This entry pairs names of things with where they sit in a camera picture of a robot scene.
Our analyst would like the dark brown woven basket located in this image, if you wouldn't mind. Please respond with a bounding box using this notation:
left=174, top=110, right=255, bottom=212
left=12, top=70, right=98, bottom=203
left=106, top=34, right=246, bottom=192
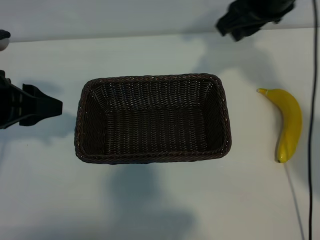
left=73, top=73, right=233, bottom=166

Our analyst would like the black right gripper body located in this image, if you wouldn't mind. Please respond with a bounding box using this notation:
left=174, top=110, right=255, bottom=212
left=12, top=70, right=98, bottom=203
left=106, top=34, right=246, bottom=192
left=231, top=0, right=288, bottom=30

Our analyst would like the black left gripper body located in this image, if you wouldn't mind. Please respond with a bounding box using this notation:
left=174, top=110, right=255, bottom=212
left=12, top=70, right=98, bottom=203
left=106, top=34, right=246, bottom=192
left=0, top=69, right=24, bottom=130

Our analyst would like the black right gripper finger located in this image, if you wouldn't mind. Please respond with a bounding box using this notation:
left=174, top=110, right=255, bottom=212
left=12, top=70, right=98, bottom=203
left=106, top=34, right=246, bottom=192
left=215, top=2, right=247, bottom=38
left=231, top=21, right=263, bottom=42

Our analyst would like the black cable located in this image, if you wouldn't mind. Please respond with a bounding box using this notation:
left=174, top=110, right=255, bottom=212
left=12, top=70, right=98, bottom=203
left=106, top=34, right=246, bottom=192
left=307, top=0, right=318, bottom=240

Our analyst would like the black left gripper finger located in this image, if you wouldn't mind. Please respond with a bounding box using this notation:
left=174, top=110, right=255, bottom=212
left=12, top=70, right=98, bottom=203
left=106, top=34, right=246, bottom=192
left=19, top=107, right=64, bottom=127
left=21, top=83, right=64, bottom=109

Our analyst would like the yellow banana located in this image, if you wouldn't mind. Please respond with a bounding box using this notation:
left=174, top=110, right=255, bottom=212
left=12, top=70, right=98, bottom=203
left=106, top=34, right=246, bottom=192
left=256, top=87, right=303, bottom=164

